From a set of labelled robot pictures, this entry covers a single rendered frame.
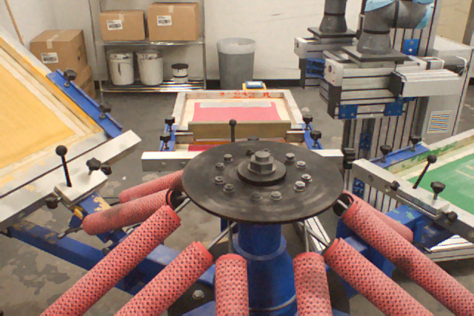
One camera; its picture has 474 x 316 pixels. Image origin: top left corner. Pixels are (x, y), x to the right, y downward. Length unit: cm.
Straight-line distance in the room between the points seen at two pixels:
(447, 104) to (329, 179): 170
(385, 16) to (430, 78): 33
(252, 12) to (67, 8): 216
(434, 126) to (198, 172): 181
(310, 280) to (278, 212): 11
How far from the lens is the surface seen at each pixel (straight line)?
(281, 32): 536
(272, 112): 206
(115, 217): 97
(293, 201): 72
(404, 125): 242
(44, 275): 272
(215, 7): 526
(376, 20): 195
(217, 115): 200
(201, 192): 74
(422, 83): 198
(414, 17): 196
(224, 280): 67
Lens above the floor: 170
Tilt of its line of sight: 25 degrees down
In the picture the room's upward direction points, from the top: straight up
